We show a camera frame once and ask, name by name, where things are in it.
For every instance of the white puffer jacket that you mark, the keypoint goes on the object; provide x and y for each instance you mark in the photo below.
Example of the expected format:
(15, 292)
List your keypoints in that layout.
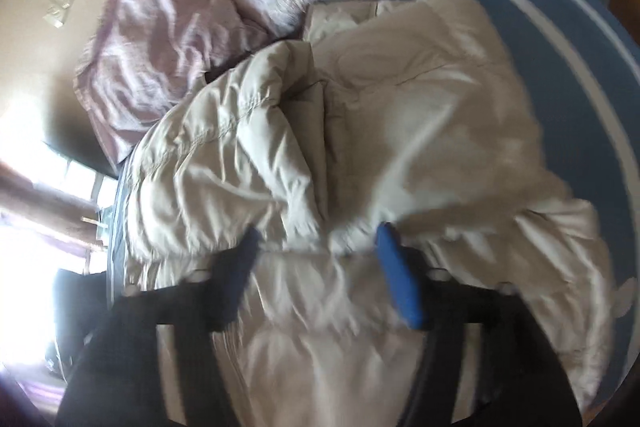
(400, 107)

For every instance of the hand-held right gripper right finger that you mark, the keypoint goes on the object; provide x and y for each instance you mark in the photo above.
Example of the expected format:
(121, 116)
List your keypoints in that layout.
(400, 279)

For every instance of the dark bed headboard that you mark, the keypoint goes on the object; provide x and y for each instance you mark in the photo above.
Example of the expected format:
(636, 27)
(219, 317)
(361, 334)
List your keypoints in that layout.
(80, 137)

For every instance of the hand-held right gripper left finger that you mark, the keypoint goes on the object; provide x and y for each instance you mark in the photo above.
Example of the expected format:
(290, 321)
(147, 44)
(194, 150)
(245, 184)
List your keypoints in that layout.
(244, 259)

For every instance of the brown curtain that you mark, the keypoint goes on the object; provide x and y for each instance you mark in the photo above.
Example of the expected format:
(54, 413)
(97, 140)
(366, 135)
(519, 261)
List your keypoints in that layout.
(45, 202)

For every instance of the bright window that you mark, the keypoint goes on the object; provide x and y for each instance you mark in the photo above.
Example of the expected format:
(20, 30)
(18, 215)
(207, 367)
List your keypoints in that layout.
(30, 297)

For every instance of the lilac patterned duvet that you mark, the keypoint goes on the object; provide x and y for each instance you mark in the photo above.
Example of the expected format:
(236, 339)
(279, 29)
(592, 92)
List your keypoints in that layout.
(175, 32)

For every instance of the blue white striped bed sheet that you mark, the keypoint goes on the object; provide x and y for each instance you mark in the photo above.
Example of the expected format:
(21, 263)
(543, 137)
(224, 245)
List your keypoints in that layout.
(550, 57)

